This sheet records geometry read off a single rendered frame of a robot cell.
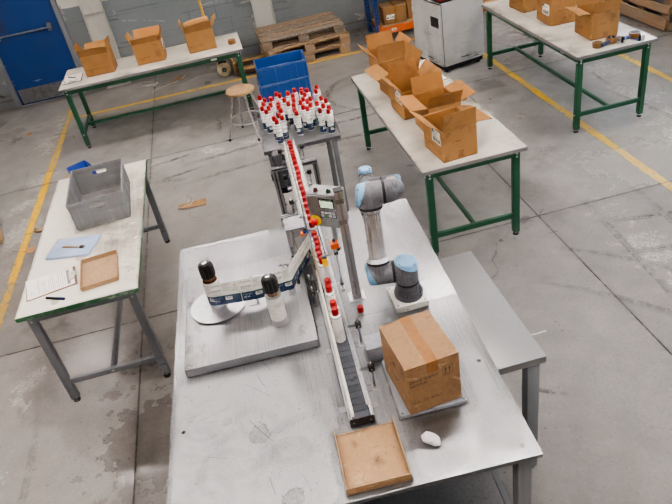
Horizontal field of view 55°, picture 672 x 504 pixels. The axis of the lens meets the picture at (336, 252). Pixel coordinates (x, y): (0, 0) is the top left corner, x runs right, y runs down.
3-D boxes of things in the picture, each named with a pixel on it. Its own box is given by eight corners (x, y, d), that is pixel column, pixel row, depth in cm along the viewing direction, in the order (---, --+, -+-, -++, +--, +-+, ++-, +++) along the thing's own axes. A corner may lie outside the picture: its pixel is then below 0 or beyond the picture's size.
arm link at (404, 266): (420, 284, 329) (419, 264, 321) (394, 288, 329) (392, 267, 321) (417, 270, 338) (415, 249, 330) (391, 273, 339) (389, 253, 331)
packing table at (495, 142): (361, 147, 685) (350, 76, 640) (433, 130, 692) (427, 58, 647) (430, 261, 504) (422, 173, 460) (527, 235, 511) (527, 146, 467)
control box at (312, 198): (319, 215, 338) (313, 183, 327) (349, 218, 330) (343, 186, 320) (311, 226, 330) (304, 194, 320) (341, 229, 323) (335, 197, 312)
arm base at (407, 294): (390, 288, 345) (388, 274, 339) (416, 280, 347) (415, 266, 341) (400, 306, 333) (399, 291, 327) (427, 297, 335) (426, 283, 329)
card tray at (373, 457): (334, 436, 277) (333, 429, 274) (393, 421, 278) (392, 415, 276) (347, 496, 252) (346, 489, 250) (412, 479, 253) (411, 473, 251)
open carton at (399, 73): (379, 108, 565) (374, 66, 544) (428, 95, 571) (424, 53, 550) (394, 124, 534) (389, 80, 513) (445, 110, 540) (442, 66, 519)
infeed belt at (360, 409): (304, 228, 414) (303, 223, 411) (317, 225, 414) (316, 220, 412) (353, 425, 278) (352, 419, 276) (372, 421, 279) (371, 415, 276)
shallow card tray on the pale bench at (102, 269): (82, 264, 430) (80, 259, 428) (118, 253, 434) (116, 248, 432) (81, 292, 402) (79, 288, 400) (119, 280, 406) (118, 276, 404)
